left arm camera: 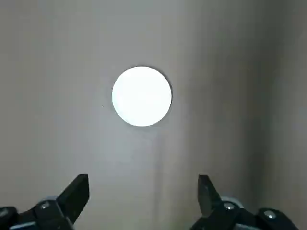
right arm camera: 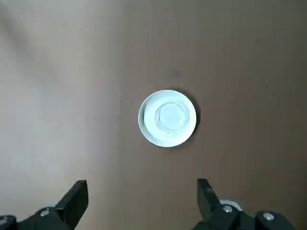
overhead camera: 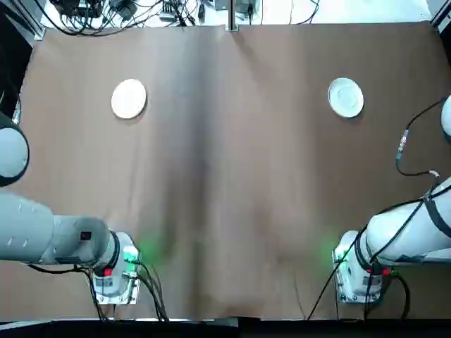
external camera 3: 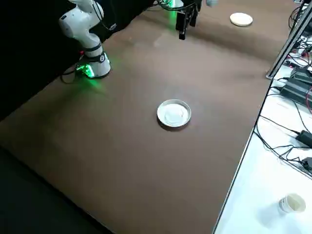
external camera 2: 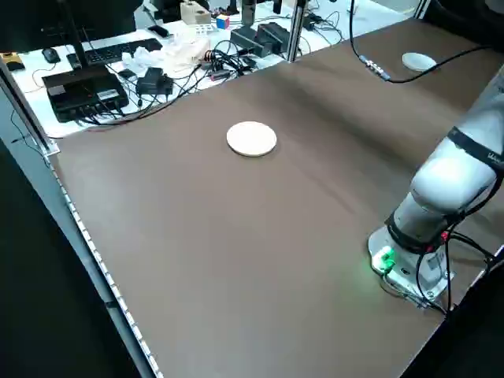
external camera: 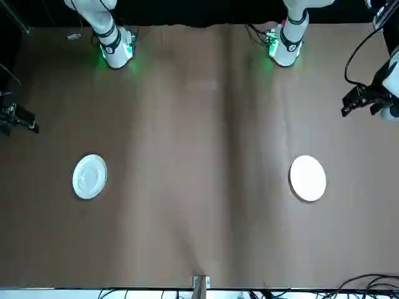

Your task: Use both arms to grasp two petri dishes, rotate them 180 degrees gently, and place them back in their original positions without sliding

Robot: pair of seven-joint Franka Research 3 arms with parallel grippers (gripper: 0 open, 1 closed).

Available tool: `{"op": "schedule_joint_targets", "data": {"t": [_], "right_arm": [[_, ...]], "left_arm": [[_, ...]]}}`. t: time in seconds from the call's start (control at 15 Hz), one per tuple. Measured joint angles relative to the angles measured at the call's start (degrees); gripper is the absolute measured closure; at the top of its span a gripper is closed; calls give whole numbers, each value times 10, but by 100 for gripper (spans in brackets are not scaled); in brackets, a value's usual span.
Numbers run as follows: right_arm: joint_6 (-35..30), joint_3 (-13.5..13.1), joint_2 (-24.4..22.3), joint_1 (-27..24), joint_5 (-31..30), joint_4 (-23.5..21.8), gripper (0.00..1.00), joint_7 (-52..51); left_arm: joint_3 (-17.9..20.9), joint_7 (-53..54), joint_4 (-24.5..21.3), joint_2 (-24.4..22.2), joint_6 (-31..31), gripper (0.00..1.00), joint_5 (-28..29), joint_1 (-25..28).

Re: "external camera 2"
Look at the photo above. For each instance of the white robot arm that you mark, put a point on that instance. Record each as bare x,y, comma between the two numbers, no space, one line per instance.
441,185

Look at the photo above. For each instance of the white round plate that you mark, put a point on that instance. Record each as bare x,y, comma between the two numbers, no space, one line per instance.
251,138
419,61

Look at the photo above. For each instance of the black power adapter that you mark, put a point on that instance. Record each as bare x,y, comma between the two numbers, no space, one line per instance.
151,80

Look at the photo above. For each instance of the black power supply box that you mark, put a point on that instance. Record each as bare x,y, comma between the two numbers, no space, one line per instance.
246,39
275,35

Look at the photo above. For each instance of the beige plastic packet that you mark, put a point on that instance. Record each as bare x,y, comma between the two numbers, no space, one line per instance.
185,53

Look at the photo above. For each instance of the white card with dots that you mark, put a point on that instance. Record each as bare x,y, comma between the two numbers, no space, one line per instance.
204,29

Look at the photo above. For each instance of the coloured puzzle cube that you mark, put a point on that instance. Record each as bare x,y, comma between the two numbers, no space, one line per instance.
223,22

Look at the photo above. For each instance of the crumpled white paper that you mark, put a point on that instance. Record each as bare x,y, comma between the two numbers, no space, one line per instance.
138,59

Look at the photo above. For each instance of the black cylinder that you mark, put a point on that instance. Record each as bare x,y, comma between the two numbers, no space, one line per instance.
249,12

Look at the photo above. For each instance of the black smartphone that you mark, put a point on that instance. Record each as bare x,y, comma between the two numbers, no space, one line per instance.
160,31

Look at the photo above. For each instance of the wooden block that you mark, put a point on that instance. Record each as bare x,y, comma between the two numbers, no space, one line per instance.
195,12

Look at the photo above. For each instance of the black flat electronics box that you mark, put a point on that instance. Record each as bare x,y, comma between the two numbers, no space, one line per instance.
82,94

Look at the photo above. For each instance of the black keyboard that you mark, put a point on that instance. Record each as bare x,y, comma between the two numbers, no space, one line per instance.
114,50

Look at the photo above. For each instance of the black monitor stand pole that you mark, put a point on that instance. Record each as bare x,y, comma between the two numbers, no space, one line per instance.
76,35

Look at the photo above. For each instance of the black computer mouse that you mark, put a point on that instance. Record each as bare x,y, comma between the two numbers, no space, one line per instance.
50,55

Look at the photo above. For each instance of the black computer monitor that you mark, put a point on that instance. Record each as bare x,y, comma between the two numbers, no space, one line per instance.
35,23

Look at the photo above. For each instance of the yellow black tool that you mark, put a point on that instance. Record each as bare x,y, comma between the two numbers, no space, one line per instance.
11,61

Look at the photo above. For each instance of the aluminium frame post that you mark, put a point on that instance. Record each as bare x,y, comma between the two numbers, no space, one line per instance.
294,31

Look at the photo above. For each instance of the aluminium table edge rail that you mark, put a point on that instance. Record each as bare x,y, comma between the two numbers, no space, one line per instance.
96,256

